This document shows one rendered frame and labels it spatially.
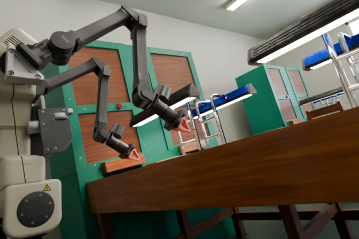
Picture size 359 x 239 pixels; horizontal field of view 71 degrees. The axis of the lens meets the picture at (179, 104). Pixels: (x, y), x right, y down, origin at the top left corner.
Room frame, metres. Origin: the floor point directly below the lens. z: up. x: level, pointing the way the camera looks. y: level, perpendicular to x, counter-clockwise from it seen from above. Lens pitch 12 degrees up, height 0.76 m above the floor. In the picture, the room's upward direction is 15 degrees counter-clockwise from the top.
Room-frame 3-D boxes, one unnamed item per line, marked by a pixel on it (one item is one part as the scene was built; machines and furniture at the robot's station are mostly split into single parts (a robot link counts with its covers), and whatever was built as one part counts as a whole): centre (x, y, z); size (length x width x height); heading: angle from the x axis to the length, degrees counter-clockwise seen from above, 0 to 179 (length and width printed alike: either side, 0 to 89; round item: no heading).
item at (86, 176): (2.22, 0.42, 0.42); 1.36 x 0.55 x 0.84; 134
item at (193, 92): (1.47, 0.12, 1.08); 0.62 x 0.08 x 0.07; 44
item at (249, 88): (1.86, -0.28, 1.08); 0.62 x 0.08 x 0.07; 44
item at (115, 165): (1.75, 0.47, 0.83); 0.30 x 0.06 x 0.07; 134
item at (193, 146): (2.22, -0.02, 0.83); 0.30 x 0.06 x 0.07; 134
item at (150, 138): (2.22, 0.42, 1.32); 1.36 x 0.55 x 0.95; 134
